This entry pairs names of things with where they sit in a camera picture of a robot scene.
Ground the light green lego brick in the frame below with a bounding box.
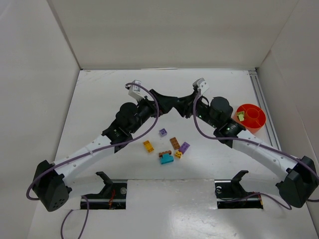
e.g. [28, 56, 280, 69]
[236, 111, 245, 122]

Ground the orange divided round container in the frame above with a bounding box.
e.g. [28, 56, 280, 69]
[232, 104, 267, 134]

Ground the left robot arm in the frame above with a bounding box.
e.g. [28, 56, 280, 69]
[27, 85, 187, 212]

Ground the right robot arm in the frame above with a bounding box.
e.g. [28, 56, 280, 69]
[175, 92, 319, 208]

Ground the purple square lego brick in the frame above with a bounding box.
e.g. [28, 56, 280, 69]
[159, 128, 167, 137]

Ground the yellow long lego brick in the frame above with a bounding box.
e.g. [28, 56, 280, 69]
[143, 140, 154, 153]

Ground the brown long lego brick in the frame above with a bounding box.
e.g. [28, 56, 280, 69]
[170, 137, 180, 150]

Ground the purple printed lego brick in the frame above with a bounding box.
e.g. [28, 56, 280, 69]
[179, 142, 190, 154]

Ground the yellow small lego brick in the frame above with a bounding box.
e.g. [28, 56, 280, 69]
[174, 150, 183, 159]

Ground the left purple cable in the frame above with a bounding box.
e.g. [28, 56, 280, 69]
[26, 83, 160, 239]

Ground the purple cable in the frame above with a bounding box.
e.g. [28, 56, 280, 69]
[26, 83, 160, 239]
[193, 93, 319, 210]

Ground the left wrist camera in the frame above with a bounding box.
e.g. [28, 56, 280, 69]
[126, 80, 144, 102]

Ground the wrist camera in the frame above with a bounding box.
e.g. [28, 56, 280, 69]
[192, 78, 209, 96]
[126, 80, 144, 102]

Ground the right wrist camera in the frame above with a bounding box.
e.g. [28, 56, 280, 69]
[192, 78, 209, 96]

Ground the aluminium rail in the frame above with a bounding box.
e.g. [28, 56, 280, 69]
[248, 70, 308, 200]

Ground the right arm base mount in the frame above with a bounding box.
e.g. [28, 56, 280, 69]
[214, 170, 264, 209]

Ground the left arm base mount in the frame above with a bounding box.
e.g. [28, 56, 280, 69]
[85, 171, 128, 210]

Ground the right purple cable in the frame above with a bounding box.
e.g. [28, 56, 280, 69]
[193, 93, 319, 210]

